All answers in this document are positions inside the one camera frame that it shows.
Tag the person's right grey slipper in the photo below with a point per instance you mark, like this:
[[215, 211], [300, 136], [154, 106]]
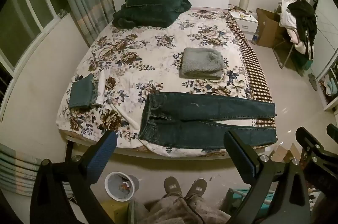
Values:
[[196, 187]]

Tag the grey folded fleece garment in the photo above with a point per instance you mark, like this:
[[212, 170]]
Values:
[[200, 61]]

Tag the person's fleece-clad legs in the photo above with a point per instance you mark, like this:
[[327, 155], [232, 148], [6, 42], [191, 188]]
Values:
[[171, 210]]

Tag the white trash bin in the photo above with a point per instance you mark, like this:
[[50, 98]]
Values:
[[113, 183]]

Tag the plastic water bottle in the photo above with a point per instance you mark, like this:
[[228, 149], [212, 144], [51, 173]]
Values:
[[255, 38]]

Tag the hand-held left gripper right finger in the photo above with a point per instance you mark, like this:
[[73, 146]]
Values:
[[241, 160]]

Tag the white nightstand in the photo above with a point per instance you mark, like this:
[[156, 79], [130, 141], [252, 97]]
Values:
[[248, 26]]

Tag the person's grey slipper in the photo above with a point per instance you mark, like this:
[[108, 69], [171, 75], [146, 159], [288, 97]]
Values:
[[196, 187], [173, 185]]

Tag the white open shelf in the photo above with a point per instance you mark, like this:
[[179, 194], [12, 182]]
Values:
[[330, 105]]

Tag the cream table lamp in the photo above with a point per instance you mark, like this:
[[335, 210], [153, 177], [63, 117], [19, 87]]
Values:
[[244, 3]]

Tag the teal folded frayed jeans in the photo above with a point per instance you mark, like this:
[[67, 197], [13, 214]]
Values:
[[80, 92]]

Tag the metal folding chair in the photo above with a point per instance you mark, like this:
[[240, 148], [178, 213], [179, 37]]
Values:
[[284, 55]]

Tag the brown checkered bed sheet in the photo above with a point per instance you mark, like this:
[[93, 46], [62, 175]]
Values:
[[253, 68]]

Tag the dark green folded blanket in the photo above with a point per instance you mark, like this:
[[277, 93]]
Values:
[[148, 6]]

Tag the green storage box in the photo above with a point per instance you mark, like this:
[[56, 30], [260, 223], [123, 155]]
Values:
[[307, 65]]

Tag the teal and white rack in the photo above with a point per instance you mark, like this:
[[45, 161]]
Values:
[[237, 195]]

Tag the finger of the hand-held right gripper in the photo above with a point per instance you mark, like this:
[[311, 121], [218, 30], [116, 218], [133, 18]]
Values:
[[306, 138], [333, 131]]

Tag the dark blue denim pants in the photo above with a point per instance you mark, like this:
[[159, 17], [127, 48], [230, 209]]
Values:
[[200, 108]]

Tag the floral fleece blanket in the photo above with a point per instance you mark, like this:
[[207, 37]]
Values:
[[148, 55]]

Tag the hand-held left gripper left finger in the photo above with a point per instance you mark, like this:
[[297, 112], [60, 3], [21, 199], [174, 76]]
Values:
[[101, 155]]

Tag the yellow box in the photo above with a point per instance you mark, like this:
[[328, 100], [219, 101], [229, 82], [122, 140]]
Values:
[[113, 212]]

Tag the person's left grey slipper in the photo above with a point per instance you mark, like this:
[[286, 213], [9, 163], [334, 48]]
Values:
[[173, 185]]

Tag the teal slippers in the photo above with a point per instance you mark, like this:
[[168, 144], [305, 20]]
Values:
[[330, 86]]

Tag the window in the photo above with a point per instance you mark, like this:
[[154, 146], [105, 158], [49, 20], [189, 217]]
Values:
[[29, 10]]

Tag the grey slipper on floor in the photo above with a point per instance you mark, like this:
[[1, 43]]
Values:
[[313, 81]]

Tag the pile of light clothes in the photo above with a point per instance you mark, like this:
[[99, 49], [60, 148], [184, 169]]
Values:
[[286, 15]]

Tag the large cardboard box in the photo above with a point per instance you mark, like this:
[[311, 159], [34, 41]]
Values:
[[268, 28]]

